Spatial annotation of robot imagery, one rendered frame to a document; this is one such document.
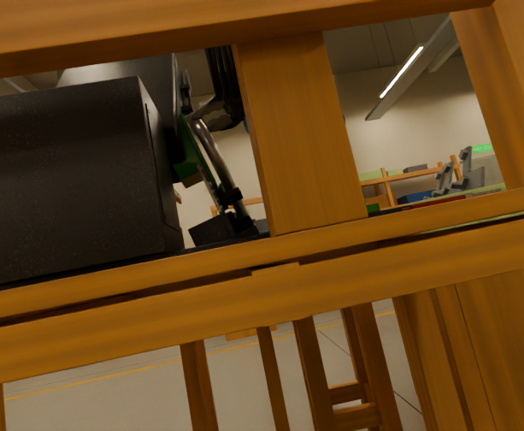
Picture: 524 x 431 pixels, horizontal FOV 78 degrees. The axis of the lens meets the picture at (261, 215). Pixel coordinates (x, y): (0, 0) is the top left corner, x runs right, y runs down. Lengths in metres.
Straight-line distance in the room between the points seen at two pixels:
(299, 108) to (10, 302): 0.48
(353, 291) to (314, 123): 0.25
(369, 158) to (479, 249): 6.84
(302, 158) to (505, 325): 1.12
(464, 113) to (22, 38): 8.56
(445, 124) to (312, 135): 7.97
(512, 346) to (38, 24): 1.52
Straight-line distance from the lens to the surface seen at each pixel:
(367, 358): 1.42
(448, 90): 8.85
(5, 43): 0.60
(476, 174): 1.53
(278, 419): 1.34
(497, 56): 0.73
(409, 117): 8.10
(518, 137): 0.70
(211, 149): 0.76
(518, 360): 1.50
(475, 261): 0.57
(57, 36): 0.57
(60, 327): 0.52
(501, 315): 1.45
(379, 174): 6.69
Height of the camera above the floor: 0.84
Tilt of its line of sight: 9 degrees up
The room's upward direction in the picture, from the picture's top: 12 degrees counter-clockwise
